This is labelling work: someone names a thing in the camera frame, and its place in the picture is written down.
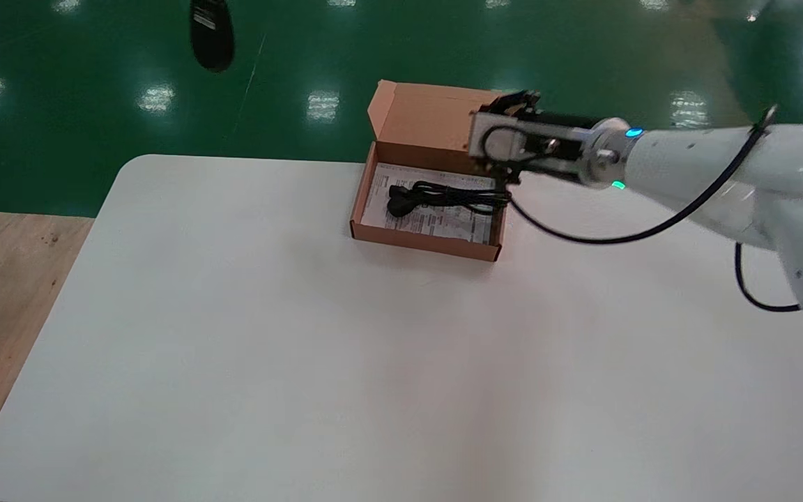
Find black wired computer mouse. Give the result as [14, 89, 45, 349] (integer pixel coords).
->
[190, 0, 236, 73]

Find white printed instruction sheet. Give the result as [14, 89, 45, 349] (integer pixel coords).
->
[362, 164, 501, 245]

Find brown cardboard storage box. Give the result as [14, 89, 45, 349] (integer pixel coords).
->
[349, 79, 515, 263]

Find black power cable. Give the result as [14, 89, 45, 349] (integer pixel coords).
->
[386, 180, 512, 218]

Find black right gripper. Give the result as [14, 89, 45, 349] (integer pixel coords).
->
[487, 89, 602, 187]

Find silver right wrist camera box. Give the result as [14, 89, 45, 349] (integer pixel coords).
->
[469, 112, 590, 175]

